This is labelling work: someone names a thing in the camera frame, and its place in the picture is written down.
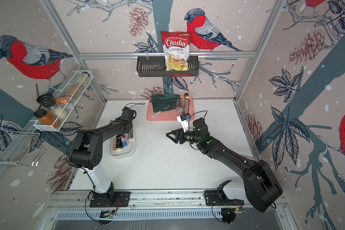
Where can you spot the gold long spoon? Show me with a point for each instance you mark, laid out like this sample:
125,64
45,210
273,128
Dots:
186,104

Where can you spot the black lid spice jar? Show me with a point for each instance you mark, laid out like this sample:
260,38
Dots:
48,101

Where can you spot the pink blue lipstick tube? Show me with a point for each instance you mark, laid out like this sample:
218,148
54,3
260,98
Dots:
124,142

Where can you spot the white storage box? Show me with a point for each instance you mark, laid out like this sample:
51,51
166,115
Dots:
126,151

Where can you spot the black wall basket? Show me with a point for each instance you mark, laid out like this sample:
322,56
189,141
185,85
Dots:
155,67

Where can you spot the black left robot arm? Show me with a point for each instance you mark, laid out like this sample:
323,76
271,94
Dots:
87,151

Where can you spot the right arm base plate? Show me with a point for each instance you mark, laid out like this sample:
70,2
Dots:
216,198

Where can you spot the clear ribbed glass cup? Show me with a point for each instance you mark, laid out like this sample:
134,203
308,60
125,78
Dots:
180,107

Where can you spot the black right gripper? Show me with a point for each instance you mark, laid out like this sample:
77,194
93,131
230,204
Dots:
179,134

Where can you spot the orange spice jar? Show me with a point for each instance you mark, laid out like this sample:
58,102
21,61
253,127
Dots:
47,118

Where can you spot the white wire spice rack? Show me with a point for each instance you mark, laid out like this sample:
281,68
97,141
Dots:
68,96

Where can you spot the aluminium front rail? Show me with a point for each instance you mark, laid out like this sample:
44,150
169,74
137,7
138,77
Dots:
138,199

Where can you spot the beige lipstick tube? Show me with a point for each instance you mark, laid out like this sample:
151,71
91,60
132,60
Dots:
114,143

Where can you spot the Chuba cassava chips bag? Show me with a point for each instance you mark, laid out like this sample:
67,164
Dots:
176,48

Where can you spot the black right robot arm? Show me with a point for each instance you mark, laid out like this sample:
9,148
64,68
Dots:
261,186

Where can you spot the white handled fork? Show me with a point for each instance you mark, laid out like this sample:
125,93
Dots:
154,115

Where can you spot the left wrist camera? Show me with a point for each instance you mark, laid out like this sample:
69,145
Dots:
128,114

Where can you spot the dark green cloth napkin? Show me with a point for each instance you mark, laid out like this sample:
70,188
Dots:
164,102

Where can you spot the gold black lipstick tube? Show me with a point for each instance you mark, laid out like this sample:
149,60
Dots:
118,145

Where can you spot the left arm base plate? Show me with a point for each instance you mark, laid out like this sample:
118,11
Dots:
115,199

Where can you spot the metal wire hook rack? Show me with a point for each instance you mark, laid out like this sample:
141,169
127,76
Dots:
18,148

